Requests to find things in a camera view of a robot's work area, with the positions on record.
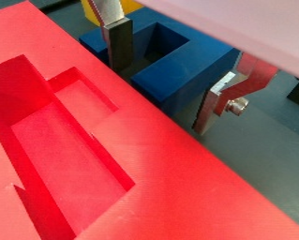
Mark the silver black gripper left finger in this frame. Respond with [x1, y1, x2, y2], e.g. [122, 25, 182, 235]
[89, 0, 133, 72]

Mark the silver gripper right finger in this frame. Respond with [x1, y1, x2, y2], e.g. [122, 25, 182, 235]
[193, 52, 278, 135]

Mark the blue U-shaped block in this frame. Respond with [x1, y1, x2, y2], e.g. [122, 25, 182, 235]
[78, 7, 242, 117]

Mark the yellow long block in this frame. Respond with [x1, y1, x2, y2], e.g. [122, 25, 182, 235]
[81, 0, 144, 25]

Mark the red base block with slots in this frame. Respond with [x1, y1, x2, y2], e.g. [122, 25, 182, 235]
[0, 2, 299, 240]

